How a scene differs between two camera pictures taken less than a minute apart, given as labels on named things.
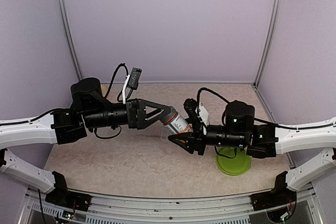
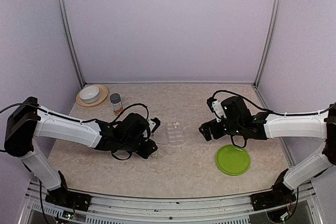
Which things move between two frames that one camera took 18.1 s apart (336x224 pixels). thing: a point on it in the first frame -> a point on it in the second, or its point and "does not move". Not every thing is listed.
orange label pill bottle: x=179 y=125 -> x=115 y=100
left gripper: x=140 y=121 -> x=147 y=151
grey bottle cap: x=170 y=117 -> x=115 y=98
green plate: x=234 y=166 does not move
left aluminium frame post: x=64 y=24 does not move
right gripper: x=190 y=137 -> x=207 y=132
